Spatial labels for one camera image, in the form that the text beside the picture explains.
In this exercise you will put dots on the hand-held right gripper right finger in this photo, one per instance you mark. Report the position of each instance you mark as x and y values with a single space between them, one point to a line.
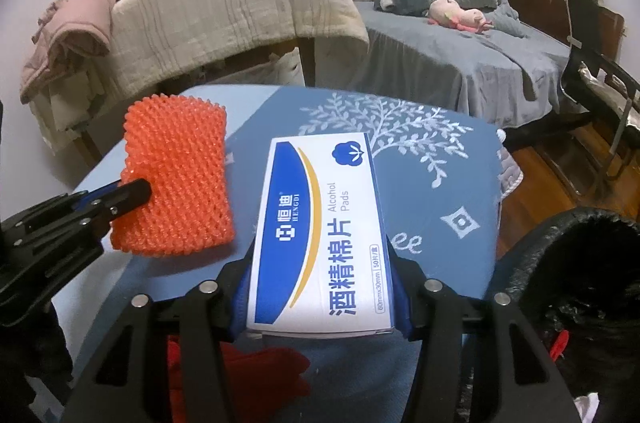
407 313

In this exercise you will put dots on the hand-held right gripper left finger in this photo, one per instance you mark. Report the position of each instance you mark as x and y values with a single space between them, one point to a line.
230 303

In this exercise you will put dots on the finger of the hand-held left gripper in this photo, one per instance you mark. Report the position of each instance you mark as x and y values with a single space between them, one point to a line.
132 193

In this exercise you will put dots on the orange foam net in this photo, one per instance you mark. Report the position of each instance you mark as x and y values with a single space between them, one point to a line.
180 163

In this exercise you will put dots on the white and blue box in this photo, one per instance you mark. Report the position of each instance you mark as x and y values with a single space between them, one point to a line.
320 243

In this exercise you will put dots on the black trash bin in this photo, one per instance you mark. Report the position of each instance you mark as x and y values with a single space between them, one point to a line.
590 283

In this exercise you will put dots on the blue printed tablecloth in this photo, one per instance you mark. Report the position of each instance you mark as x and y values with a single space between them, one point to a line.
440 253

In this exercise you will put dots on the red glove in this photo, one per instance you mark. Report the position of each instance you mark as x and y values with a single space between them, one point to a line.
260 373

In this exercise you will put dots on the cream folded cloth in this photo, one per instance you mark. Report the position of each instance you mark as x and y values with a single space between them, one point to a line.
70 103

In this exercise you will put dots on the white lace cloth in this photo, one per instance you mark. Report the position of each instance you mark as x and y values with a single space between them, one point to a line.
510 168

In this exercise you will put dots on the pink jacket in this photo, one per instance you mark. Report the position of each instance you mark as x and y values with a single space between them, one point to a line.
75 23

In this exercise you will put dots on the beige blanket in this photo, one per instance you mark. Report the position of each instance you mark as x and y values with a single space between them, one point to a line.
235 8

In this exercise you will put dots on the bed with grey sheet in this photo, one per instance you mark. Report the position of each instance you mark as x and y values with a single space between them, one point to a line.
450 68

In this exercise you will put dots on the pink plush toy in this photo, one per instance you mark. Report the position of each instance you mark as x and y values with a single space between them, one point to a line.
457 17

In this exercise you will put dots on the black chair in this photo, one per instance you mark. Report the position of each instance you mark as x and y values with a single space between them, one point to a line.
582 18

